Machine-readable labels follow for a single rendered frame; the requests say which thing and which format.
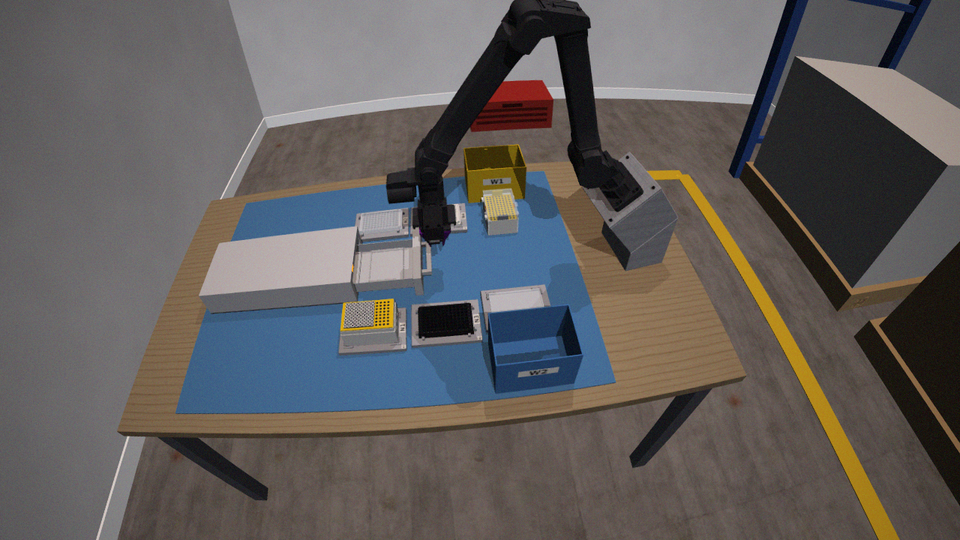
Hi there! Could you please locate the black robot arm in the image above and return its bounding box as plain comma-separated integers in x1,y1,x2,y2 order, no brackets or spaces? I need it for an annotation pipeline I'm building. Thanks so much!
386,0,644,245

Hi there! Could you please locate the blue bench mat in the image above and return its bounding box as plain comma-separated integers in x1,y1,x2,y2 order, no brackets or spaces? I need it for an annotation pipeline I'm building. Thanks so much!
175,171,616,414

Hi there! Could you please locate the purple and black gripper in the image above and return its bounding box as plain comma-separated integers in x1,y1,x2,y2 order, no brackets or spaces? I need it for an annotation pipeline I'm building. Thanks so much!
412,197,456,246

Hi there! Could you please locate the blue open-top bin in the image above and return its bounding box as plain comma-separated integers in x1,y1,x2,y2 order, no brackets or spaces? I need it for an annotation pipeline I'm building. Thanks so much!
488,304,584,394

